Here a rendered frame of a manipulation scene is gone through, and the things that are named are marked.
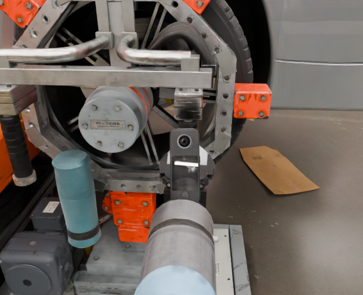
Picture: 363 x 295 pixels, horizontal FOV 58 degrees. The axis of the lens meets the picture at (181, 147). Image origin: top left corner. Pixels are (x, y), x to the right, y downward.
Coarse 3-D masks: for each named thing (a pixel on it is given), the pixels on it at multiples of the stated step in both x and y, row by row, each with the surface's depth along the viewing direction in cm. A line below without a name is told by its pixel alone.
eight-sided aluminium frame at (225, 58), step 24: (48, 0) 71; (72, 0) 70; (120, 0) 70; (144, 0) 69; (168, 0) 69; (48, 24) 73; (192, 24) 71; (24, 48) 77; (216, 48) 79; (216, 96) 83; (24, 120) 85; (48, 120) 90; (216, 120) 81; (48, 144) 88; (72, 144) 94; (216, 144) 84; (96, 168) 95; (144, 192) 93
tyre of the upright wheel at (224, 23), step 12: (216, 0) 76; (204, 12) 77; (216, 12) 77; (228, 12) 77; (216, 24) 78; (228, 24) 78; (228, 36) 80; (240, 36) 80; (240, 48) 81; (240, 60) 82; (240, 72) 83; (252, 72) 84; (240, 120) 90; (60, 132) 96; (108, 168) 100
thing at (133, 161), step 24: (72, 24) 91; (144, 48) 84; (216, 72) 84; (48, 96) 91; (72, 96) 106; (168, 96) 90; (72, 120) 95; (168, 120) 93; (144, 144) 97; (168, 144) 109; (120, 168) 100; (144, 168) 99
